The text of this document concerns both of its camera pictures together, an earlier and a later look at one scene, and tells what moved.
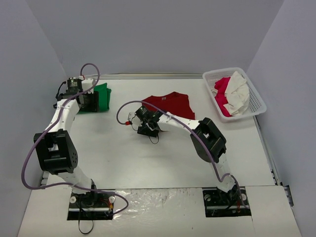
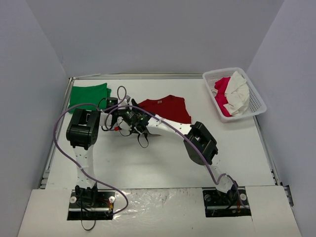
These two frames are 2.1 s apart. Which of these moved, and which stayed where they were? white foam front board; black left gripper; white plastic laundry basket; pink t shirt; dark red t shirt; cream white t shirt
Moved: dark red t shirt; black left gripper
Stayed: white plastic laundry basket; white foam front board; pink t shirt; cream white t shirt
